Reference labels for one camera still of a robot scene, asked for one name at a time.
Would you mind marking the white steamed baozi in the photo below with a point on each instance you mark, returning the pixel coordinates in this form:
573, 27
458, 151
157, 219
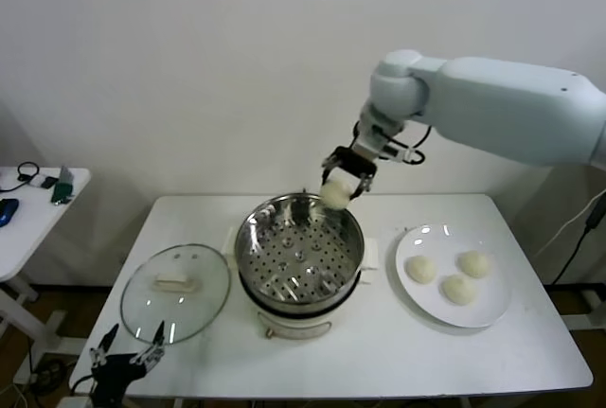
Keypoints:
337, 194
458, 289
421, 269
473, 264

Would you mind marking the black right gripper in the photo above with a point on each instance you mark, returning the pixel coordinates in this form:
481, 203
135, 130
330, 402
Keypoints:
352, 162

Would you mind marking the round glass pot lid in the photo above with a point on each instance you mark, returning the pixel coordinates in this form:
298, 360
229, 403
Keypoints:
172, 282

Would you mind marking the perforated steel steamer basket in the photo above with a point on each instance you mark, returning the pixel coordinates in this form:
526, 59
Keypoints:
265, 237

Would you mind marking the cream electric cooker base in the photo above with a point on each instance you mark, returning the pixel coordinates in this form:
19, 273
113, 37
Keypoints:
293, 327

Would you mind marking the small white device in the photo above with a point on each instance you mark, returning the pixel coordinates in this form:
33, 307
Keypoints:
35, 181

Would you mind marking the small black device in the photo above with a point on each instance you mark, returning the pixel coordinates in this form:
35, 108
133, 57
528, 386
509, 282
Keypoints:
48, 183

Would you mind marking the green handheld tool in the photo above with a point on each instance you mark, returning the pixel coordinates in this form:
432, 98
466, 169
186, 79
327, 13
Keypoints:
62, 190

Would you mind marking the white stand foot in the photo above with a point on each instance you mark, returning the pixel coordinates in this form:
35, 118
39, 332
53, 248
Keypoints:
595, 297

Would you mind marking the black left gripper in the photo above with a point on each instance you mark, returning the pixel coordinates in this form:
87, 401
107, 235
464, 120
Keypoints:
111, 370

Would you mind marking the white side table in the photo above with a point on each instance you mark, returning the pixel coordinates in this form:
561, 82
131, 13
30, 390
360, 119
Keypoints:
33, 237

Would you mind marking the large white plate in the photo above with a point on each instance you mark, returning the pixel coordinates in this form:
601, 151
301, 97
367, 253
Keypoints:
426, 304

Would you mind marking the blue computer mouse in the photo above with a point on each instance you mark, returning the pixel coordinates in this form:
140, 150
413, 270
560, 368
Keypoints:
7, 211

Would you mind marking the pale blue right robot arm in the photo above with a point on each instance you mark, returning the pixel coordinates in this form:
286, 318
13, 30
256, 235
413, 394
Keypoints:
497, 105

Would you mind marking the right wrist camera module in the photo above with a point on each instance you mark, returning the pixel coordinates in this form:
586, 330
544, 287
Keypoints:
393, 152

